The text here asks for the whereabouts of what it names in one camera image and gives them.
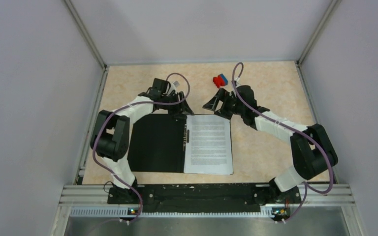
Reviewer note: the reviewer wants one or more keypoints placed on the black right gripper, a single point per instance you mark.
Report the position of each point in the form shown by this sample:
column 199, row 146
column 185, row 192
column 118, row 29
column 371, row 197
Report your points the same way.
column 225, row 97

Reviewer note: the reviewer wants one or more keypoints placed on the red and blue toy block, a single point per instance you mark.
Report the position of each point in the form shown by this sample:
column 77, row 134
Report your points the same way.
column 220, row 81

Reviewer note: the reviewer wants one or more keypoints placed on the aluminium front frame rail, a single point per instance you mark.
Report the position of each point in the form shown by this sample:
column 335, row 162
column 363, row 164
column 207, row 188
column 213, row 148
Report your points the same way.
column 91, row 200

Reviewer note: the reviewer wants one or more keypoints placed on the silver folder binder clip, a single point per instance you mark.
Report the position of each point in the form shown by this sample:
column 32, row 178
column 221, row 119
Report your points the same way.
column 185, row 137

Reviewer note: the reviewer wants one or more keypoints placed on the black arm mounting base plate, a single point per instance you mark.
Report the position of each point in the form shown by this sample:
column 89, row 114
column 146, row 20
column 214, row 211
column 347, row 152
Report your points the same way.
column 203, row 198

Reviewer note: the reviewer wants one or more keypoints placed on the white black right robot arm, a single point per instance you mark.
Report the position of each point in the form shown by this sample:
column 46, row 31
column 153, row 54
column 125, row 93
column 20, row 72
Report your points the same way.
column 312, row 151

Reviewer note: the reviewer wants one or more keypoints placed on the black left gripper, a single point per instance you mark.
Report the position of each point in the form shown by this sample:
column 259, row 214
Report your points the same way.
column 180, row 109

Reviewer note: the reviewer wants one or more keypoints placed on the teal and black file folder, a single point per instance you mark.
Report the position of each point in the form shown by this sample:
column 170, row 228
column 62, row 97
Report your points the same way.
column 156, row 144

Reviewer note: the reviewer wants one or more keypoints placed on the white printed paper stack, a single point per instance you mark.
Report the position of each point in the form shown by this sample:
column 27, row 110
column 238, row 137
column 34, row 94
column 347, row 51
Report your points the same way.
column 209, row 146

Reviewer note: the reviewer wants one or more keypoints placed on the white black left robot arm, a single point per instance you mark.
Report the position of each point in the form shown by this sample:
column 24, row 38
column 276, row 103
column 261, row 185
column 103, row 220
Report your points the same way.
column 110, row 136

